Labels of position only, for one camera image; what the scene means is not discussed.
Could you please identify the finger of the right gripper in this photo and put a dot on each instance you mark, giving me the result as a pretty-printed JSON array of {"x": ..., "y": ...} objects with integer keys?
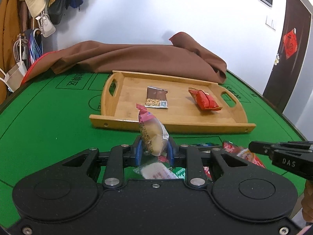
[{"x": 265, "y": 148}]

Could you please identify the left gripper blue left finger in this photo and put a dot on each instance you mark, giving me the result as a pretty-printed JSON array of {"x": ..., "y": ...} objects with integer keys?
[{"x": 132, "y": 154}]

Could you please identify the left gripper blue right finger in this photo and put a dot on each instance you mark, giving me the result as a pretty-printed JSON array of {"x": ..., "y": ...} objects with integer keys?
[{"x": 176, "y": 154}]

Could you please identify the green snack packet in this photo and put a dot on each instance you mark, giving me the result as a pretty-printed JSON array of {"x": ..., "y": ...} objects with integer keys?
[{"x": 179, "y": 172}]

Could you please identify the white pink candy packet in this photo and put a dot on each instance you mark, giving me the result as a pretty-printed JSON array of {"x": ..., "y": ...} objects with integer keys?
[{"x": 155, "y": 170}]

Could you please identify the pink clear pastry packet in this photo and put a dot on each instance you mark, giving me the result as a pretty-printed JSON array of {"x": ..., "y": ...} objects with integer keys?
[{"x": 153, "y": 133}]

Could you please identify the long red wafer bar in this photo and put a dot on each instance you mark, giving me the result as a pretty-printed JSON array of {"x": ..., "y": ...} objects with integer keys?
[{"x": 232, "y": 148}]

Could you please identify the red round jelly cup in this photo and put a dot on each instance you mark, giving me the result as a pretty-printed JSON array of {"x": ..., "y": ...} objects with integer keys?
[{"x": 247, "y": 155}]

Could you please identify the right hand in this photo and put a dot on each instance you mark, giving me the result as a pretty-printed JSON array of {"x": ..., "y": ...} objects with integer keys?
[{"x": 307, "y": 202}]

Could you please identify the bamboo serving tray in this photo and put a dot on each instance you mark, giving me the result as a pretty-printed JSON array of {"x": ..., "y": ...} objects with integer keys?
[{"x": 124, "y": 90}]

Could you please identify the brown nut snack packet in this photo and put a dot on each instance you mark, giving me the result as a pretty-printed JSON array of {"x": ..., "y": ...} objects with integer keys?
[{"x": 156, "y": 98}]

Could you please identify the red crinkled snack bag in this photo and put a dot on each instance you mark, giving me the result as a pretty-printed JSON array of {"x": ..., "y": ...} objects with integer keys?
[{"x": 204, "y": 100}]

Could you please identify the dark wooden door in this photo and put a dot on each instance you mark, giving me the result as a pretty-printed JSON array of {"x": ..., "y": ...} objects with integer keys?
[{"x": 285, "y": 72}]

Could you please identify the brown cloth cover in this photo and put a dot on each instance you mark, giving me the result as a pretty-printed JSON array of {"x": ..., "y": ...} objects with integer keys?
[{"x": 184, "y": 58}]

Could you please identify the red door decoration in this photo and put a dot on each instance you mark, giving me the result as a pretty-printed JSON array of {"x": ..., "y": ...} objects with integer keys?
[{"x": 290, "y": 43}]

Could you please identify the white paper bag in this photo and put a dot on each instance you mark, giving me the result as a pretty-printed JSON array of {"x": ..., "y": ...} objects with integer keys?
[{"x": 13, "y": 78}]

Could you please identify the blue striped tote bag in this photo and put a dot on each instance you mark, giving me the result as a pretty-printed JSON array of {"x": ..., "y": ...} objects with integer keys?
[{"x": 35, "y": 49}]

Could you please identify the small grey purse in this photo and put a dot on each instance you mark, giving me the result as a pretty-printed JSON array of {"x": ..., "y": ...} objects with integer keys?
[{"x": 45, "y": 25}]

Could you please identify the black handbag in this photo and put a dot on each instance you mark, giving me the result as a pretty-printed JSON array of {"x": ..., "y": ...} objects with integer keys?
[{"x": 55, "y": 10}]

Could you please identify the orange brown coat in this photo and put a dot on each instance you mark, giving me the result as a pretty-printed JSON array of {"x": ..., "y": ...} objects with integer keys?
[{"x": 11, "y": 27}]

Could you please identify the white light switch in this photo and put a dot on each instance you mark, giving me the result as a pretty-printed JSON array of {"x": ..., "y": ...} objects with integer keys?
[{"x": 271, "y": 22}]

